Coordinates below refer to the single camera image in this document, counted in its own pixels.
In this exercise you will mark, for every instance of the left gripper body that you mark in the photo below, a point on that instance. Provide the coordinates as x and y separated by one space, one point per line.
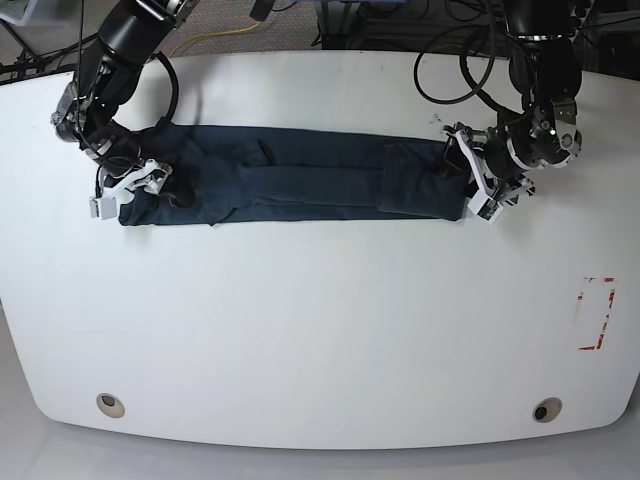
502 173

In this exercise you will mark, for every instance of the red tape marking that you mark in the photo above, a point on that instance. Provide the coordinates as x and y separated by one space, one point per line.
593 310

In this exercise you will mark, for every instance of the right table grommet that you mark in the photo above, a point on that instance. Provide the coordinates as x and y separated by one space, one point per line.
547 410

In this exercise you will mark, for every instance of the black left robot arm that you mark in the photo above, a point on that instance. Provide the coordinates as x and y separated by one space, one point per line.
544 71

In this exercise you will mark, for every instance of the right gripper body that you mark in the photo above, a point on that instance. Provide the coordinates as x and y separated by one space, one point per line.
122 152

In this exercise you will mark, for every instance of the dark teal T-shirt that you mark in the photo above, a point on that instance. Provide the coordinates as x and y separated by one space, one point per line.
259 174

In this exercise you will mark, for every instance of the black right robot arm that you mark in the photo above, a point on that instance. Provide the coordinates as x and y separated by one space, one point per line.
106 77

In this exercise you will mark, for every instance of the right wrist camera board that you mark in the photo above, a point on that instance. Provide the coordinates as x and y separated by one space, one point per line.
104 208

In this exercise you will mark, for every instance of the table grommet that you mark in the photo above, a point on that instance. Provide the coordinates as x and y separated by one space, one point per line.
110 405
547 410

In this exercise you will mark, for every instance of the left table grommet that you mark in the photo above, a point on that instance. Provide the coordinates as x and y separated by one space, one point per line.
110 405

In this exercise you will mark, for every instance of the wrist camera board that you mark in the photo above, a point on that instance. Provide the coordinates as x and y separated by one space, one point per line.
104 208
485 208

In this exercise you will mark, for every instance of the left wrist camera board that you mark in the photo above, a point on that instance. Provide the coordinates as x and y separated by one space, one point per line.
485 208

